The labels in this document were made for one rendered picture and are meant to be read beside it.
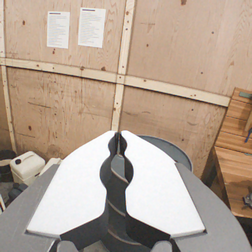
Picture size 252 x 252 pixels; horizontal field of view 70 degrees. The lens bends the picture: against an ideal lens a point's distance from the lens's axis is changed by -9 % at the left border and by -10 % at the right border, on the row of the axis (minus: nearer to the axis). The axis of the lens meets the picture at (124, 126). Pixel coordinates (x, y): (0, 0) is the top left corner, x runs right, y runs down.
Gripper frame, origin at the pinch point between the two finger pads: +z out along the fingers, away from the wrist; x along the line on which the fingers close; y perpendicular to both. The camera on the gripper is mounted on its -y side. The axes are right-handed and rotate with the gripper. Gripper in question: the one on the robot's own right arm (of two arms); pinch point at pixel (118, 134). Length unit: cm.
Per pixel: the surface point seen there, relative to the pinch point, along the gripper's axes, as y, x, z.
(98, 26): -8, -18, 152
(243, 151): 82, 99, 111
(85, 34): -2, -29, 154
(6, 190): 142, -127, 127
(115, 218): 108, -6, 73
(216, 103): 46, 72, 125
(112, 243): 141, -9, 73
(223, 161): 80, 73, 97
